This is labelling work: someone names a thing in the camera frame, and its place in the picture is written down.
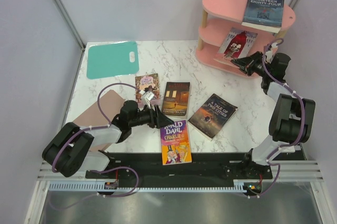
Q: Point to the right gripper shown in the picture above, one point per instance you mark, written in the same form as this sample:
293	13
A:
247	64

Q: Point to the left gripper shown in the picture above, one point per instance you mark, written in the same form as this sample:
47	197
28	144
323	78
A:
157	119

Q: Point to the Hamlet red cover book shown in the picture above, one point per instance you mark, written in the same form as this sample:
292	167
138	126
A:
237	44

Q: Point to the A Tale of Two Cities book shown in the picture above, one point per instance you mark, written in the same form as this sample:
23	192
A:
211	117

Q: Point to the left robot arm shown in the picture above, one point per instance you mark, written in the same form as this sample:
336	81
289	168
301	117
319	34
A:
68	149

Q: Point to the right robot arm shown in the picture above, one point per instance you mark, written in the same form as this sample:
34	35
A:
292	118

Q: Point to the dark orange Edward Bulane book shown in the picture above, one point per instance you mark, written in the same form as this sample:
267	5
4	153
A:
176	99

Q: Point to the purple illustrated children's book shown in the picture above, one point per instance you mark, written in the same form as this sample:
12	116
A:
151	83

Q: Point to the Roald Dahl Charlie book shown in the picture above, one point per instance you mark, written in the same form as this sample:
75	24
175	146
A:
175	144

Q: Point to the brown cardboard file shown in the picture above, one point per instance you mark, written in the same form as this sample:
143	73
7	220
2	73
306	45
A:
111	103

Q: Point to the Nineteen Eighty-Four book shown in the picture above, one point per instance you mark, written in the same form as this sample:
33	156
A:
264	15

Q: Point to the pink three-tier shelf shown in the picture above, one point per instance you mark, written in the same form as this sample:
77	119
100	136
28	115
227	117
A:
219	16

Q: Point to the teal plastic file folder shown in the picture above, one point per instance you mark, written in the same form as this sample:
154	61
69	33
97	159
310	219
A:
111	60

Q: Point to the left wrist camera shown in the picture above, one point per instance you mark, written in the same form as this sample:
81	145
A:
148	99

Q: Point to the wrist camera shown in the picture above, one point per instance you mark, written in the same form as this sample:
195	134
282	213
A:
148	99
270	51

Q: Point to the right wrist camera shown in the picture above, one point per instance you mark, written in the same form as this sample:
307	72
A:
270	51

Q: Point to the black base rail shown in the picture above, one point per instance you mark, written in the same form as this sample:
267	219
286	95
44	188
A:
206	169

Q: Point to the white slotted cable duct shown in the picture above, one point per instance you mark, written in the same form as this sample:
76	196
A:
98	185

